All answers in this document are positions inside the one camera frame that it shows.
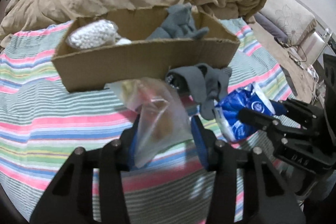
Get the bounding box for white bead bag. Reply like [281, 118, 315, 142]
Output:
[66, 19, 118, 50]

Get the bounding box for white rolled socks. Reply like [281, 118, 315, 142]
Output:
[115, 38, 132, 46]

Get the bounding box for brown cardboard box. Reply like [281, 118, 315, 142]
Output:
[52, 6, 240, 92]

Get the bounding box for blue tissue pack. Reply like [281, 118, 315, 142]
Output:
[214, 82, 287, 143]

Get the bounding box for grey sock pair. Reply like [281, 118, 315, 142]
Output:
[165, 63, 232, 121]

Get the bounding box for white floral pillow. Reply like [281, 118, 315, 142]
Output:
[260, 0, 317, 45]

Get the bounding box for striped pastel blanket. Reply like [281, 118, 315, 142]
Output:
[0, 17, 297, 224]

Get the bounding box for grey pillow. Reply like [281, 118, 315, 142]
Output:
[254, 12, 289, 43]

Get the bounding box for clear plastic zip bag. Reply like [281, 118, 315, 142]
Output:
[104, 77, 192, 168]

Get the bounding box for grey socks in box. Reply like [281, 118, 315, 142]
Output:
[146, 3, 209, 40]

